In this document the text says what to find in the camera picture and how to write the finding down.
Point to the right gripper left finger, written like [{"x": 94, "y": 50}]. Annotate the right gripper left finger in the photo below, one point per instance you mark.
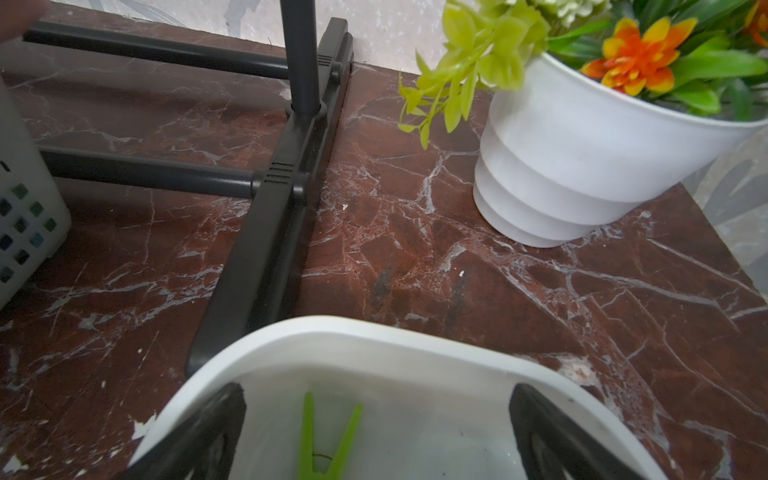
[{"x": 202, "y": 447}]

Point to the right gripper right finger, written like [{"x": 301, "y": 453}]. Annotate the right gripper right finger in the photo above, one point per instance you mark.
[{"x": 552, "y": 446}]

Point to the green clothespin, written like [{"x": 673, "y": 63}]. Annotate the green clothespin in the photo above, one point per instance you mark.
[{"x": 323, "y": 455}]

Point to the pink jacket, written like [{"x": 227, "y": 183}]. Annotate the pink jacket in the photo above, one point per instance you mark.
[{"x": 17, "y": 16}]

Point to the white plastic tray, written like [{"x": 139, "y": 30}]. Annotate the white plastic tray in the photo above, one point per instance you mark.
[{"x": 432, "y": 408}]

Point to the black clothes rack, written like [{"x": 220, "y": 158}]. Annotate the black clothes rack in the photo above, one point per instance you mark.
[{"x": 258, "y": 283}]

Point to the white perforated laundry basket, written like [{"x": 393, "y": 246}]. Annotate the white perforated laundry basket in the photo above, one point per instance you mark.
[{"x": 35, "y": 221}]

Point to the potted artificial flower plant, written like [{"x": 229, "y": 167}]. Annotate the potted artificial flower plant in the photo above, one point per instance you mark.
[{"x": 597, "y": 106}]

